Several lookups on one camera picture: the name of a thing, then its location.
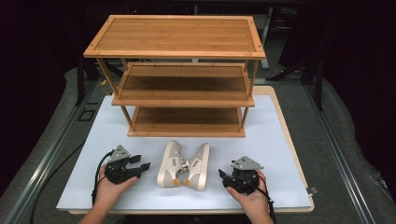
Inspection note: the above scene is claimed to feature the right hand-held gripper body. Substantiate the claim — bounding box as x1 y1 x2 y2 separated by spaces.
231 156 264 195

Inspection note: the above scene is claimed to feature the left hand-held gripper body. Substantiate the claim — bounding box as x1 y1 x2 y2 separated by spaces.
104 145 142 185

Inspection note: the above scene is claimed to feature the beige sneaker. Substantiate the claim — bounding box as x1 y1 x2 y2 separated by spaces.
156 139 191 189
183 142 210 191

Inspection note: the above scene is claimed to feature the three-tier wooden shoe rack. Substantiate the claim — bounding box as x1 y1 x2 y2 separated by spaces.
83 14 266 138

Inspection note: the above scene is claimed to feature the person's left hand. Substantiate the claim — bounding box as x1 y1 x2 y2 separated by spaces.
92 172 139 213

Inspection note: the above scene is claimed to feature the person's right hand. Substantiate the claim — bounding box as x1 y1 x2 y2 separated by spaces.
226 170 272 218

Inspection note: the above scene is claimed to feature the white table mat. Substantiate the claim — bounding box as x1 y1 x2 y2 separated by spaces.
55 94 313 211

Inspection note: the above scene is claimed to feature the black metal stand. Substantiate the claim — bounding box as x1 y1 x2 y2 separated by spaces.
75 54 102 106
266 54 325 110

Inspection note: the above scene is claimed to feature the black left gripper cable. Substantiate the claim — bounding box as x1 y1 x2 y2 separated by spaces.
92 149 116 205

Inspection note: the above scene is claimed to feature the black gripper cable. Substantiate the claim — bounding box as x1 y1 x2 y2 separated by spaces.
256 175 277 224
92 149 116 205

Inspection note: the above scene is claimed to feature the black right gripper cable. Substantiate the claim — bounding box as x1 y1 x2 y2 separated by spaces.
256 175 277 224

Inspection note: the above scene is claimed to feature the black floor cable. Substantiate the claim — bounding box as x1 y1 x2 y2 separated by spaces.
30 141 86 224

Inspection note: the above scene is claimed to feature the aluminium floor rail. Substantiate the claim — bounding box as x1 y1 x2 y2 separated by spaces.
3 82 97 224
306 83 376 224

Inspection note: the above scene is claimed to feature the white metal stand post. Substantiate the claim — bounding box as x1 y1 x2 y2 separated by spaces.
259 14 273 70

